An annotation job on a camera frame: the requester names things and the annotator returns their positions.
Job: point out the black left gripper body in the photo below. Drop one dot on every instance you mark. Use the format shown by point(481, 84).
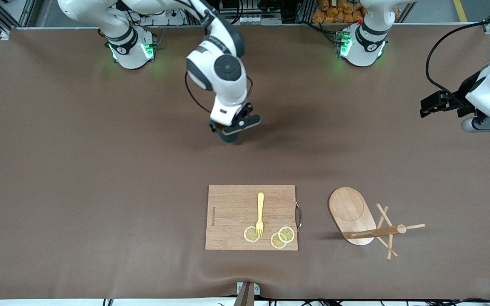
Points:
point(466, 92)

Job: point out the dark green mug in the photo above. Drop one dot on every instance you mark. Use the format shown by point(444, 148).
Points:
point(232, 139)

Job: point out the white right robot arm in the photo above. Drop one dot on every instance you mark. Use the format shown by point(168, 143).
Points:
point(223, 68)

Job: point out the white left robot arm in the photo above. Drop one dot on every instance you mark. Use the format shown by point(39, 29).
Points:
point(362, 46)

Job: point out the wooden mug rack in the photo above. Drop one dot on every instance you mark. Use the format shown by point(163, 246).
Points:
point(349, 208)

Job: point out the yellow plastic fork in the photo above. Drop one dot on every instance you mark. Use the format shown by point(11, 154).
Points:
point(260, 204)

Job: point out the white connector block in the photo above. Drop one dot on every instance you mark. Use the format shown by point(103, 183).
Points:
point(253, 20)

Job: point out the wooden cutting board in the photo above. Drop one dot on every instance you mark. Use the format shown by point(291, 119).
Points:
point(228, 212)

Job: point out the white power strip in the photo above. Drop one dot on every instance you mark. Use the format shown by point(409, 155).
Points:
point(172, 19)

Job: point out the lemon slice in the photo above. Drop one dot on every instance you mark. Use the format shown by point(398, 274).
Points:
point(287, 233)
point(249, 235)
point(276, 242)

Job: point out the bag of orange items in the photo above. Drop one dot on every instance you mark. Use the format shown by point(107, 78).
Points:
point(334, 15)

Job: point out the brown table mat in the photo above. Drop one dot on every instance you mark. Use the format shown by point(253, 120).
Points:
point(100, 238)

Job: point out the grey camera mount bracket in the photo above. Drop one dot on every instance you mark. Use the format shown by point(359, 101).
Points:
point(247, 295)

